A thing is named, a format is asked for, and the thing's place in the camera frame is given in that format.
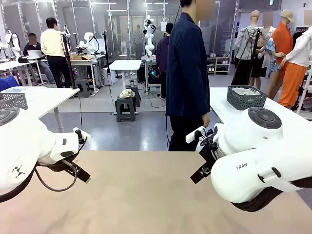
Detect wooden shoe shelf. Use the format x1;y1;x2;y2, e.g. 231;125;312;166
206;56;231;76

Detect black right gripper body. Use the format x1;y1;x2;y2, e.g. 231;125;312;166
198;141;220;169

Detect white office desk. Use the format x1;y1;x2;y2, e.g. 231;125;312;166
63;58;101;95
0;59;41;86

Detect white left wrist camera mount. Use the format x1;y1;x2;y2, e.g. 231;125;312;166
73;126;92;146

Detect person in navy jacket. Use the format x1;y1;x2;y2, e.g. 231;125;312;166
165;0;216;152

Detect black left arm hose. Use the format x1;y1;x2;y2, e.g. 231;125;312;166
0;168;37;203

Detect mannequin in grey shirt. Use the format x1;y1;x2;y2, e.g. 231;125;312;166
234;10;271;90

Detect clear storage box blue lid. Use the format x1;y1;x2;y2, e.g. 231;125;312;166
1;86;47;95

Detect white standing desk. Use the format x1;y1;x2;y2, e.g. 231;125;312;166
109;59;142;115

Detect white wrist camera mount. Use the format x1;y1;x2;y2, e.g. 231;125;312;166
73;126;92;146
185;126;208;144

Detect grey plastic stool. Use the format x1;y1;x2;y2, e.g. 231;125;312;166
125;84;141;108
75;78;91;98
116;95;137;122

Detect blue fabric object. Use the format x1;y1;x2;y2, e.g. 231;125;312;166
0;75;20;92

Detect person in cream sweater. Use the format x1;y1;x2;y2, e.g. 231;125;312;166
40;17;71;89

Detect person in purple hoodie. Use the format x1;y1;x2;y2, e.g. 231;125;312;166
156;22;174;100

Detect mannequin in orange jacket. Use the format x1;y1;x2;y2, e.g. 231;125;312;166
267;9;295;98

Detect black arm hose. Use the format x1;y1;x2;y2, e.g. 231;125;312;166
0;168;37;203
230;179;312;213

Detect black camera tripod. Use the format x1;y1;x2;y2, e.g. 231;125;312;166
231;26;265;88
62;24;77;90
102;30;111;70

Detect open cardboard box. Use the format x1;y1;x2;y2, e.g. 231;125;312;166
70;55;95;61

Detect figure in blue floral dress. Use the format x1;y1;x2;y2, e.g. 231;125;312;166
262;12;281;78

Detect person's right forearm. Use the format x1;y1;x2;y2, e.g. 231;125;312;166
194;92;211;117

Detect beige cloth bundle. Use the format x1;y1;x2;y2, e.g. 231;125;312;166
118;89;136;99

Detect grey plastic mesh basket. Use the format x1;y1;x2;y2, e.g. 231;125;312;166
0;92;28;110
226;85;268;111

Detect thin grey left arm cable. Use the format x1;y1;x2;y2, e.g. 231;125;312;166
34;159;80;192

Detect black right arm hose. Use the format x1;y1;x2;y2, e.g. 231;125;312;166
230;179;312;213

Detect silver laptop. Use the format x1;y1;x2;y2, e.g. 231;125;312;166
27;50;44;60

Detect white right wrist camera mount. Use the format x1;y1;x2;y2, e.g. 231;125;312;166
185;126;208;144

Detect seated person in black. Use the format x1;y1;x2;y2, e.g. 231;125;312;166
23;33;56;85

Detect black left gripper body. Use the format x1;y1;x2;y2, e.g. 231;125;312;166
36;153;80;172

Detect mannequin white top orange trousers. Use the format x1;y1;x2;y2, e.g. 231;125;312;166
279;26;312;108

